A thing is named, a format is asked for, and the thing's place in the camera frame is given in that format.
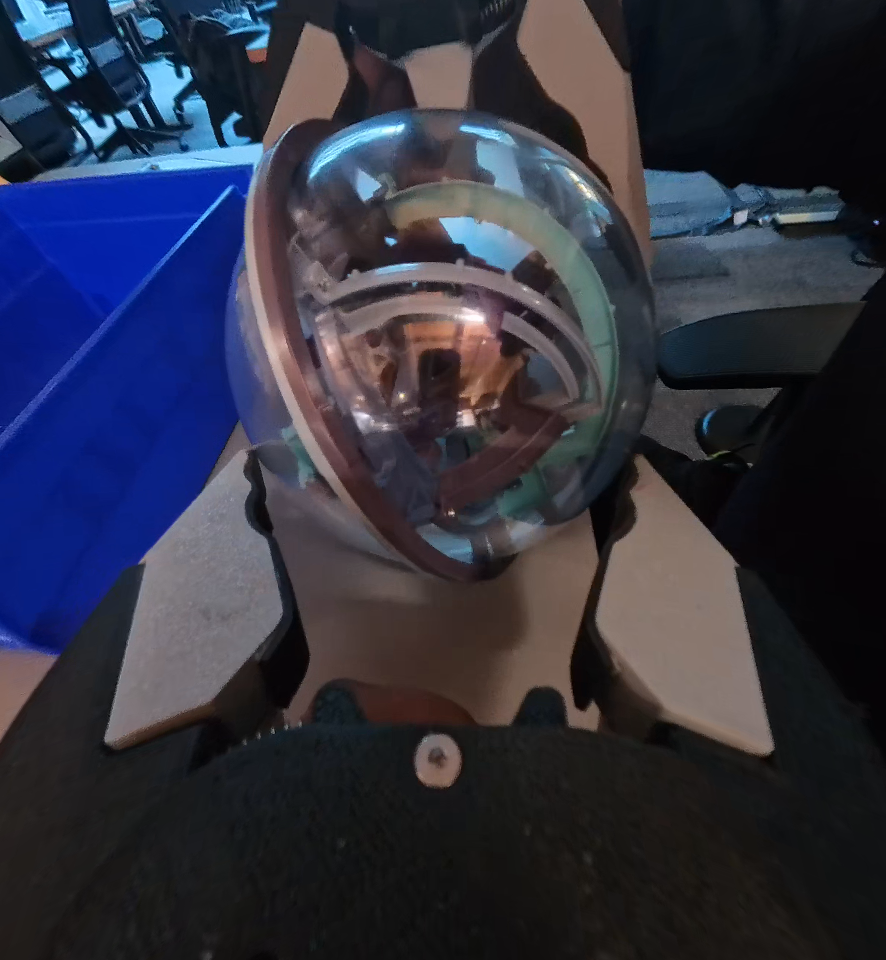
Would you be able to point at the black chair armrest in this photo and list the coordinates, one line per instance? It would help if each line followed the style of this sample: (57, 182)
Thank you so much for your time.
(757, 345)

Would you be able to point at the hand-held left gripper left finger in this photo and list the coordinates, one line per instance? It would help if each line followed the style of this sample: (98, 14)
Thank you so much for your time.
(195, 622)

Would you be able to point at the blue plastic bin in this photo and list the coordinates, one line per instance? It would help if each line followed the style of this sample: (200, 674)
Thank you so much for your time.
(98, 420)

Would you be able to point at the group of black office chairs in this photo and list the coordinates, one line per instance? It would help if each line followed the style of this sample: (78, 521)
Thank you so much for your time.
(113, 82)

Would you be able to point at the person's dark clothing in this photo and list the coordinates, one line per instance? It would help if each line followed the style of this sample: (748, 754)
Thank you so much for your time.
(825, 375)

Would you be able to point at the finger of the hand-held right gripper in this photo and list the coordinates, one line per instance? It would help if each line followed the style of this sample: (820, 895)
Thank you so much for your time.
(300, 82)
(600, 52)

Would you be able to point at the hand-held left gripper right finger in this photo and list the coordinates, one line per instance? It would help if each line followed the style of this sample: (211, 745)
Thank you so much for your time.
(682, 622)

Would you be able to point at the clear plastic maze ball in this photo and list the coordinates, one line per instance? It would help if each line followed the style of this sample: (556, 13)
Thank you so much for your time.
(443, 345)

